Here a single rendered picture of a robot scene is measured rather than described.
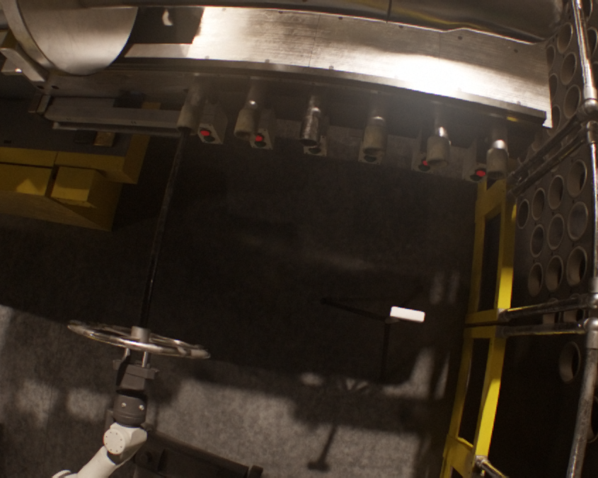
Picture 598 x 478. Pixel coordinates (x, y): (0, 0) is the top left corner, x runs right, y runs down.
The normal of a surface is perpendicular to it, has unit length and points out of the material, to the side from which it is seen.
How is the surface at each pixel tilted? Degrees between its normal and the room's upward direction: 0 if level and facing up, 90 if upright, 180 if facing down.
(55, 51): 90
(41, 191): 0
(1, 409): 0
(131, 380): 0
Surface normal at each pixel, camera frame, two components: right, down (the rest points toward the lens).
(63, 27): 0.99, 0.15
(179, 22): -0.02, -0.19
